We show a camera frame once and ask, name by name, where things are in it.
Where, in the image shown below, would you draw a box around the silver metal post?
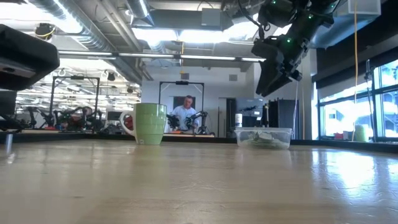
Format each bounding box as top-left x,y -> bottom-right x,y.
4,133 -> 14,155

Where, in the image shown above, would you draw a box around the black background monitor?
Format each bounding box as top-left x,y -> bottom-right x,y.
0,90 -> 17,116

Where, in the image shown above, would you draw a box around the black gantry frame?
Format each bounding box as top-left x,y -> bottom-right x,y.
49,75 -> 101,127
158,80 -> 205,125

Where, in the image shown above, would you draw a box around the yellow-green roll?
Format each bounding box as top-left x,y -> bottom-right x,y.
354,124 -> 369,142

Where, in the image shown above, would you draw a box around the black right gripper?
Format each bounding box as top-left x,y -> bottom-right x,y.
251,35 -> 312,98

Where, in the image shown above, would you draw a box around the grey ceiling box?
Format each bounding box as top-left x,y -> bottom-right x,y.
200,7 -> 222,27

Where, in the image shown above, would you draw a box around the silver ceiling vent hood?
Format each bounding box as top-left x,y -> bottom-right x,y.
310,0 -> 382,50

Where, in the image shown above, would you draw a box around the black computer monitor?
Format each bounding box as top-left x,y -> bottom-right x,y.
235,98 -> 264,118

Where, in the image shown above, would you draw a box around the green ceramic mug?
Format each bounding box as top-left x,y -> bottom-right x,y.
119,103 -> 167,146

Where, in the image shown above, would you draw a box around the black ceiling cable reel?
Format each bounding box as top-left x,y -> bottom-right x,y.
34,22 -> 57,41

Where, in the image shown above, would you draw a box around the person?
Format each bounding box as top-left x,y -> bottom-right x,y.
169,95 -> 200,133

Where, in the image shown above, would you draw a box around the silver ceiling duct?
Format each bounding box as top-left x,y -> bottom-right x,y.
27,0 -> 153,85

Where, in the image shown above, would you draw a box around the wooden top workbench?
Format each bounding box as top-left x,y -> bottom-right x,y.
164,133 -> 215,138

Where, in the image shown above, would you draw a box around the long ceiling light strip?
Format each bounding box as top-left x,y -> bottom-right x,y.
57,48 -> 267,65

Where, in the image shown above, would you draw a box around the clear plastic bin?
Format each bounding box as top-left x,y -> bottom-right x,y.
234,126 -> 293,150

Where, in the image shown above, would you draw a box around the black window frame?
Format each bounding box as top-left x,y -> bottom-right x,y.
317,58 -> 398,141

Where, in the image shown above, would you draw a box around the background robot green lights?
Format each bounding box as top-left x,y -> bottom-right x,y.
166,111 -> 215,135

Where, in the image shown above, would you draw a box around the black tall cabinet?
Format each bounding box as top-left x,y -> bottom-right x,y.
267,98 -> 300,140

